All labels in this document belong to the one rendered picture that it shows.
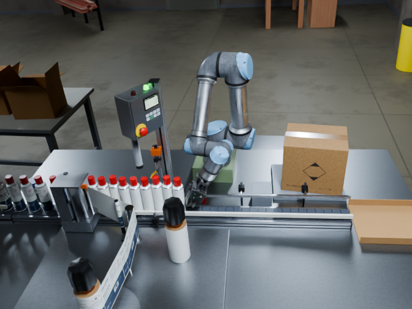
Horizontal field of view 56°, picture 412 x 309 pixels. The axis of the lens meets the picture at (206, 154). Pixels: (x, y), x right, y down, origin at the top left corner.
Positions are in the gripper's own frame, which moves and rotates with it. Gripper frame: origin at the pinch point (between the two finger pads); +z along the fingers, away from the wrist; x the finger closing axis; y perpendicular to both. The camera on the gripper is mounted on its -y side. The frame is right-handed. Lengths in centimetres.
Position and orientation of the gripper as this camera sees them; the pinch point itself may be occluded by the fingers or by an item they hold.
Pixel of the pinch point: (188, 202)
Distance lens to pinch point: 187.1
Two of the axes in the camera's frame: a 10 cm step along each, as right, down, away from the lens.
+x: 8.9, 4.2, 1.7
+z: -4.4, 7.3, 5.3
